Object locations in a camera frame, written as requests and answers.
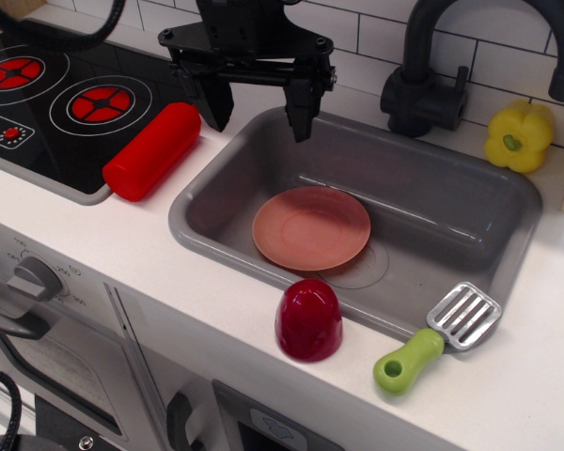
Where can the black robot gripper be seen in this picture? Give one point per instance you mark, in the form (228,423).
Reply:
(250,42)

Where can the green handled metal spatula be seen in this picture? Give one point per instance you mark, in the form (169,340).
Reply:
(460,321)

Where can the pink plastic plate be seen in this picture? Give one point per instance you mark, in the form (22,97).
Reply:
(311,228)

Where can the grey toy sink basin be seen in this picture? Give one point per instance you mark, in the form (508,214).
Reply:
(390,223)

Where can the red plastic cylinder bottle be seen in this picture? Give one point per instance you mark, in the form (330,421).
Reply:
(135,170)

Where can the black toy faucet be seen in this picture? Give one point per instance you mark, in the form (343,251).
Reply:
(414,100)

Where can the black toy stovetop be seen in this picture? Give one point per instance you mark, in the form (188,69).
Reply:
(63,117)

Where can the dark red plastic dome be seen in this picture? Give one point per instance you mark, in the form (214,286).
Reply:
(308,323)

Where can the yellow toy bell pepper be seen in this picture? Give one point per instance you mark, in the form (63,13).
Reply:
(519,135)

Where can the grey oven knob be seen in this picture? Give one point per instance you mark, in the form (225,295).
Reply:
(35,280)

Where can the toy oven door window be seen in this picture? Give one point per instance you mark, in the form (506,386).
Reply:
(62,372)

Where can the grey dishwasher front panel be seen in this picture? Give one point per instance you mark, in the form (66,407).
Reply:
(250,425)

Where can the dark cabinet door handle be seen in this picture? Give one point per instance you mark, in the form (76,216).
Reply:
(178,413)

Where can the grey oven door handle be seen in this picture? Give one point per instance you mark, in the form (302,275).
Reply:
(24,318)

